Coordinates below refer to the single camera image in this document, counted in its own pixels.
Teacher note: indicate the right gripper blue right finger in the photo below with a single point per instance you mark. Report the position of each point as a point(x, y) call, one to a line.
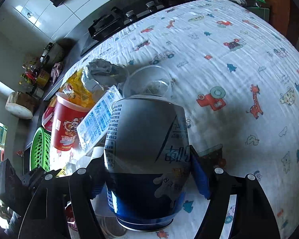
point(211, 182)

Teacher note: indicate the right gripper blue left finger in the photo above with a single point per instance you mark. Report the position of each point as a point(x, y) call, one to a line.
point(84, 185)

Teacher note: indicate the white blue milk carton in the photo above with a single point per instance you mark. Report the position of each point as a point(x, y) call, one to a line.
point(93, 128)

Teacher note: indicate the blue white drink can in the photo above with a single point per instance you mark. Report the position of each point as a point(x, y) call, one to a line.
point(147, 159)

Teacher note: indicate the red instant noodle cup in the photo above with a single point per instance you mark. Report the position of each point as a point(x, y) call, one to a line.
point(67, 117)

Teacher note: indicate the yellow snack bag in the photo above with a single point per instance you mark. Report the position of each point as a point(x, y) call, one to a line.
point(75, 91)

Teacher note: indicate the grey white paper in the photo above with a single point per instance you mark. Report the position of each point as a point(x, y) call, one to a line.
point(100, 73)

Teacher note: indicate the clear plastic cup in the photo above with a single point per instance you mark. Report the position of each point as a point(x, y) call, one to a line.
point(150, 80)

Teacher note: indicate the green plastic waste basket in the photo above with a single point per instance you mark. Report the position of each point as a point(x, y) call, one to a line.
point(39, 151)

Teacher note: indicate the round wooden chopping block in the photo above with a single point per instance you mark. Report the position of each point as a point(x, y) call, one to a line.
point(21, 105)

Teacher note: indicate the white cartoon print tablecloth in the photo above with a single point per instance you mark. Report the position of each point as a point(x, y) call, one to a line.
point(237, 79)

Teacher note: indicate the yellow label sauce bottle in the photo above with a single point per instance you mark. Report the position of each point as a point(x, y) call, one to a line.
point(42, 78)

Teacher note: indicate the pink dish rag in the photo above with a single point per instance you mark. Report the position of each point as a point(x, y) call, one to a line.
point(56, 71)

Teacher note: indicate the red cap sauce bottle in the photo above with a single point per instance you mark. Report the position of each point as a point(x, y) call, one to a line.
point(31, 72)

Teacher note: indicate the steel cooking pot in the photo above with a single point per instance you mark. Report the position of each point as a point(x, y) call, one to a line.
point(52, 53)

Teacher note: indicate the black gas stove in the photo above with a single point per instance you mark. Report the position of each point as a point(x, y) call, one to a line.
point(121, 16)

